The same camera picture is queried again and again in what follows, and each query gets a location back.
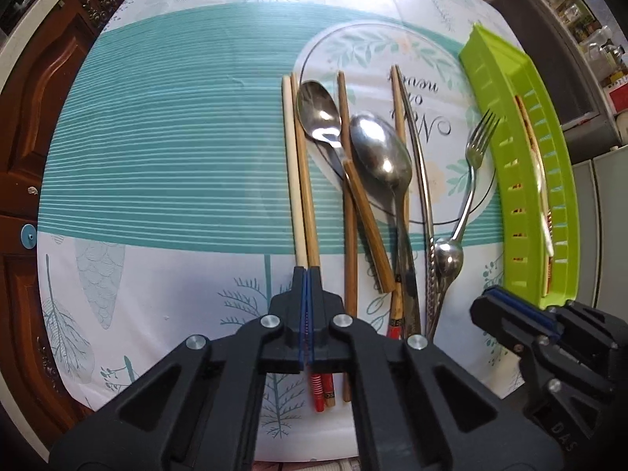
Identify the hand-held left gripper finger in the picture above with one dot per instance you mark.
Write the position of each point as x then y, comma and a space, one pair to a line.
302, 314
309, 314

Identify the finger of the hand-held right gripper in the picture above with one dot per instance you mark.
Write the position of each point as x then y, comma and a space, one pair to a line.
530, 306
505, 324

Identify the steel fork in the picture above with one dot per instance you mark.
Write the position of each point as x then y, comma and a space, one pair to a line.
475, 154

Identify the large steel spoon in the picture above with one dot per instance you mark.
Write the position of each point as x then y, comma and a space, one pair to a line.
380, 152

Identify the plain pale wooden chopstick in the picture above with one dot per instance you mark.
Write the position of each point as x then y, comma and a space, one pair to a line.
530, 127

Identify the green plastic utensil tray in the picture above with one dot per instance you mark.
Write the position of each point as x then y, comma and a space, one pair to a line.
490, 108

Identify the grey refrigerator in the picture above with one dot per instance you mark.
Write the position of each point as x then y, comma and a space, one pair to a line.
608, 216

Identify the teal leaf print tablecloth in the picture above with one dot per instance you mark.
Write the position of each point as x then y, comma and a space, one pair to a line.
171, 157

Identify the steel cabinet door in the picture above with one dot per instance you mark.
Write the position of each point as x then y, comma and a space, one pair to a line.
554, 59

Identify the row of condiment bottles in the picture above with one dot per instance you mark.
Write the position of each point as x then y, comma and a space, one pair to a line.
593, 41

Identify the blue round cabinet knob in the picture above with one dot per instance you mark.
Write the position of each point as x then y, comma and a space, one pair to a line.
28, 235

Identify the dark wooden stove cabinets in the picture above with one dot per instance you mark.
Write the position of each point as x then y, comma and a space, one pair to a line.
39, 83

